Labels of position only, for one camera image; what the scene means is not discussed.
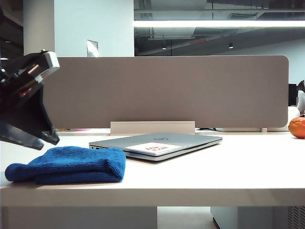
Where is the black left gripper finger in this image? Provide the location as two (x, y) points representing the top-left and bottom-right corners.
(0, 120), (45, 151)
(0, 81), (61, 146)

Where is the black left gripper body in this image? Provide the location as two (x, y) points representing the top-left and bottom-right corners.
(0, 49), (61, 103)

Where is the blue knitted rag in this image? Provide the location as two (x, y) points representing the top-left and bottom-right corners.
(5, 146), (127, 185)

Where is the silver closed laptop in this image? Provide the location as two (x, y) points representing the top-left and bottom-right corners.
(89, 132), (224, 163)

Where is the pink paper sheet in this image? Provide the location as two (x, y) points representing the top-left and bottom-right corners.
(56, 128), (92, 132)

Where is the white sticker with red print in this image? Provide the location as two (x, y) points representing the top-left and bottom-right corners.
(124, 142), (181, 156)

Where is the beige fabric desk divider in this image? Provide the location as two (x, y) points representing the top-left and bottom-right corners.
(42, 55), (290, 130)

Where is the white cabinet with vent slots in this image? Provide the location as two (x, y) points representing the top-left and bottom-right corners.
(211, 206), (305, 229)

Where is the black computer monitor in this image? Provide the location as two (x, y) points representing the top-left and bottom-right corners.
(289, 83), (299, 106)

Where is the orange fruit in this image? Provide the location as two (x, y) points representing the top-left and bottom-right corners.
(288, 117), (305, 139)

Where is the silver wall plaque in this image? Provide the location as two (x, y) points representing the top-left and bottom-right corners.
(86, 39), (99, 57)

